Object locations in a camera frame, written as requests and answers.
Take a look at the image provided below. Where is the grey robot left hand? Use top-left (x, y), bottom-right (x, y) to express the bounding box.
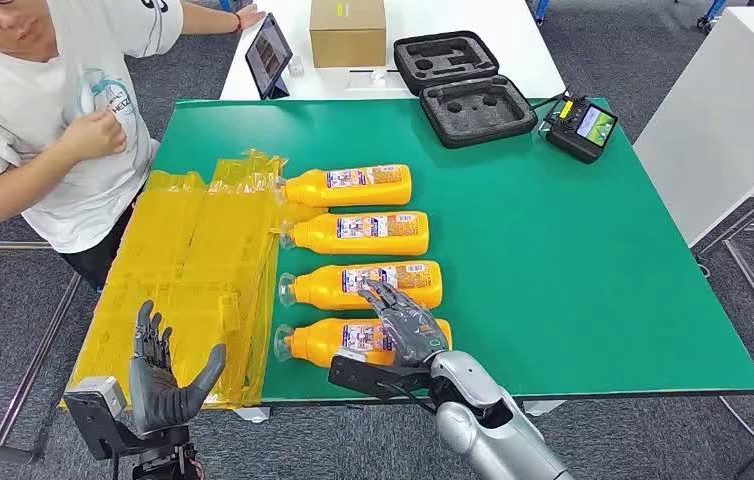
top-left (129, 299), bottom-right (228, 439)

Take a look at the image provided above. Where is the person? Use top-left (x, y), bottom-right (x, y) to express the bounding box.
top-left (0, 0), bottom-right (267, 293)

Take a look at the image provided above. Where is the steel table frame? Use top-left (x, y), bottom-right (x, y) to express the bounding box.
top-left (0, 239), bottom-right (83, 466)

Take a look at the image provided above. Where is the person's right hand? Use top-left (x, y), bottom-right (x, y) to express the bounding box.
top-left (62, 109), bottom-right (128, 160)

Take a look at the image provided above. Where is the white table with steel legs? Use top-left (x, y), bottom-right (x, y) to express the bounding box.
top-left (633, 6), bottom-right (754, 248)

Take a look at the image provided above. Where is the black remote controller with screen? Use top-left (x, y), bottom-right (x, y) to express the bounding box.
top-left (544, 92), bottom-right (619, 166)

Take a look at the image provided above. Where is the black tablet on stand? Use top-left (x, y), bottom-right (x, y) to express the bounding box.
top-left (245, 13), bottom-right (294, 101)

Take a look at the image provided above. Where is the brown cardboard box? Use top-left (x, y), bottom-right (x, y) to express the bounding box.
top-left (308, 0), bottom-right (388, 70)

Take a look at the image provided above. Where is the person's left hand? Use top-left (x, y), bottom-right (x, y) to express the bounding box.
top-left (234, 5), bottom-right (267, 31)

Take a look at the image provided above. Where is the white desk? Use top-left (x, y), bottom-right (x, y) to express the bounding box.
top-left (219, 0), bottom-right (567, 102)

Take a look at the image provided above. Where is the black right camera bracket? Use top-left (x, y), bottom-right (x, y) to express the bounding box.
top-left (327, 354), bottom-right (435, 404)

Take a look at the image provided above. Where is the white flat packet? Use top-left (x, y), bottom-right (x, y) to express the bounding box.
top-left (343, 68), bottom-right (405, 92)

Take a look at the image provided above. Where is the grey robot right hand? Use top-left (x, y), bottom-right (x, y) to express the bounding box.
top-left (357, 279), bottom-right (451, 369)

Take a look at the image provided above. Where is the black controller cable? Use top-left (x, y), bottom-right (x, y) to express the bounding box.
top-left (527, 91), bottom-right (569, 113)

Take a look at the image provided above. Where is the green table mat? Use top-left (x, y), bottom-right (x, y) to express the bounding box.
top-left (148, 97), bottom-right (754, 405)

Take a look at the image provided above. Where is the orange detergent bottle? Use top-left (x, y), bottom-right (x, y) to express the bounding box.
top-left (278, 260), bottom-right (444, 312)
top-left (278, 211), bottom-right (431, 258)
top-left (273, 317), bottom-right (453, 369)
top-left (275, 164), bottom-right (413, 209)

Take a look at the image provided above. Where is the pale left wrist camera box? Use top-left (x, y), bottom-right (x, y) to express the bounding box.
top-left (66, 376), bottom-right (128, 417)

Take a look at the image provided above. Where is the black foam lined case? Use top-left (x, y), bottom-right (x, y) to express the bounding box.
top-left (393, 30), bottom-right (539, 150)

